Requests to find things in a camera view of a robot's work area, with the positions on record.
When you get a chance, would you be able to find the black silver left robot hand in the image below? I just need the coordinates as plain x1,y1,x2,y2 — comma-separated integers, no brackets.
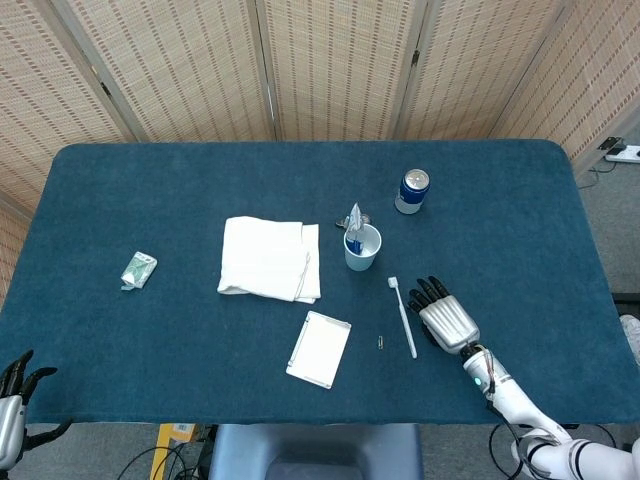
0,349,74,471

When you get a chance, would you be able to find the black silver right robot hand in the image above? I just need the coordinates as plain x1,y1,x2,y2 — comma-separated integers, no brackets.
407,275,481,357

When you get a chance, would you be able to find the white toothbrush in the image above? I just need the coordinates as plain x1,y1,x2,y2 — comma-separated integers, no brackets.
387,276,418,359

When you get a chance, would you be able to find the blue white toothpaste tube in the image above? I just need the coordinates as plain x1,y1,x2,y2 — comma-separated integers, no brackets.
346,202,366,254

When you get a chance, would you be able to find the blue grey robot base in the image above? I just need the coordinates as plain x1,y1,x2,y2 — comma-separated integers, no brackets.
207,423,425,480

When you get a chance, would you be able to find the white plastic cup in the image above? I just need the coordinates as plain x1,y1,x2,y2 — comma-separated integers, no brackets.
343,223,383,273

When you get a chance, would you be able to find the white rectangular tray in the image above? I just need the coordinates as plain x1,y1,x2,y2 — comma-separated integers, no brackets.
285,310,353,390

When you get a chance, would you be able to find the blue white soda can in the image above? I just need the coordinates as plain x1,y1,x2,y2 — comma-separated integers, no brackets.
394,168,431,215

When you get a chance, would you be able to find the blue table cloth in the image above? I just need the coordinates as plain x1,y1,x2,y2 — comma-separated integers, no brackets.
0,139,617,426

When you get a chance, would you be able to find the folded white towel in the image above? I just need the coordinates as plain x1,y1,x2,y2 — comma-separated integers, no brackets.
216,215,321,305

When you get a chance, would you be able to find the white power strip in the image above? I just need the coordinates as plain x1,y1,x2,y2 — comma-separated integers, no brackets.
604,144,640,165

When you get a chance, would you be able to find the woven bamboo folding screen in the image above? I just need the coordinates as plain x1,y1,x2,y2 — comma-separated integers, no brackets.
0,0,640,301

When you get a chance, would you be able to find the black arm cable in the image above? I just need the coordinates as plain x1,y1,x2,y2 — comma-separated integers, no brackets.
480,349,531,476

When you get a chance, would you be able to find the yellow frame piece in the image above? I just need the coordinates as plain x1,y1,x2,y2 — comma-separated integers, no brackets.
152,422,197,474

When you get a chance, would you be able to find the black cable bundle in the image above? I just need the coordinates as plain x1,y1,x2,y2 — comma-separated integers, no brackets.
117,439,211,480

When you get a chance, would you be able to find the black floor cable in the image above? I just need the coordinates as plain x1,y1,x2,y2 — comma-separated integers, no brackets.
574,164,616,190

